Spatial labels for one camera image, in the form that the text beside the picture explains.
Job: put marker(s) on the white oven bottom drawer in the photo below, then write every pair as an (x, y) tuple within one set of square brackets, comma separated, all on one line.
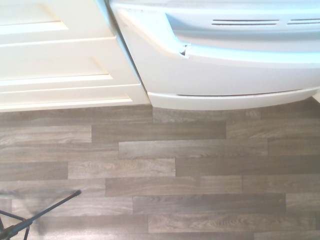
[(225, 101)]

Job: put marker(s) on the white oven door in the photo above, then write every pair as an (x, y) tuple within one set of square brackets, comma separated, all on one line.
[(225, 72)]

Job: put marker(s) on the cream kitchen cabinet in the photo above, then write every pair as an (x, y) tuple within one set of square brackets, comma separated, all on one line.
[(55, 55)]

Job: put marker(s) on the black tripod leg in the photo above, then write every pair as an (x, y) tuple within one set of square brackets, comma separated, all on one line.
[(32, 220)]

